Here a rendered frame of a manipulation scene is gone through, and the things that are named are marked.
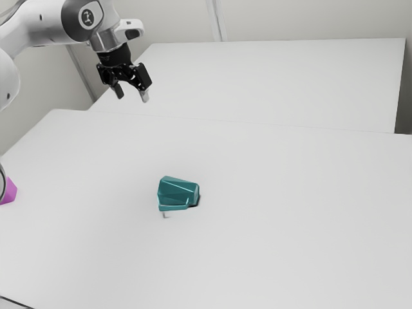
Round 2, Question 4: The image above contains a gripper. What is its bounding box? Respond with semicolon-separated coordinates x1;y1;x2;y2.
95;44;153;104

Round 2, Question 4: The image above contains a teal faceted mug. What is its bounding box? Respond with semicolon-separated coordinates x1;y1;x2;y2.
156;175;201;212

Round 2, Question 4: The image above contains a magenta block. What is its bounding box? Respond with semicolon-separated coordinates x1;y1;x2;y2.
0;176;19;206

